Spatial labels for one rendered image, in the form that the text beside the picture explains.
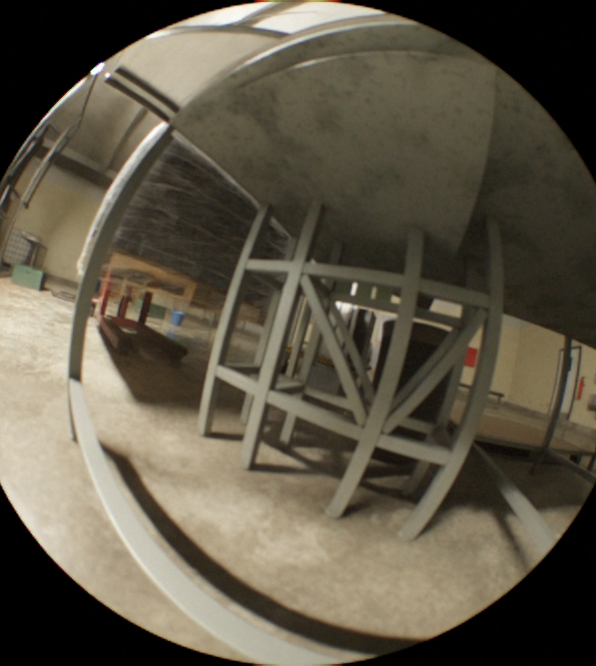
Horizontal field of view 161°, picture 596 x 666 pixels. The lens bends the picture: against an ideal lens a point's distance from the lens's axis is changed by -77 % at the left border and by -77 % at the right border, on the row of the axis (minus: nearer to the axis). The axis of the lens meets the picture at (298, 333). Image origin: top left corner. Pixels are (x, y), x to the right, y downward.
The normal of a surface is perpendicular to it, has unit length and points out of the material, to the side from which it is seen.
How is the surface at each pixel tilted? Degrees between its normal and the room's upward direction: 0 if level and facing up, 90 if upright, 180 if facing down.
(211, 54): 180
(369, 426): 90
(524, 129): 180
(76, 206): 90
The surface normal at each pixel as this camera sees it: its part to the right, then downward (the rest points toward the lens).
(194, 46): -0.27, 0.96
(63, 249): 0.86, 0.22
